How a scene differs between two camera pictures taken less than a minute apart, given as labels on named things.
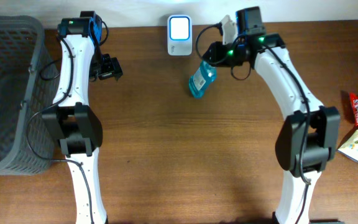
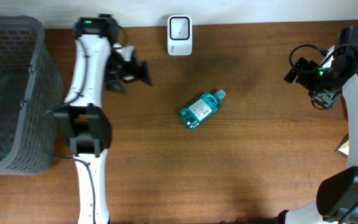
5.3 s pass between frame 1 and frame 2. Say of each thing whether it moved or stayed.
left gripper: moved
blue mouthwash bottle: moved
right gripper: moved
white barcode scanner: stayed
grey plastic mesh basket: stayed
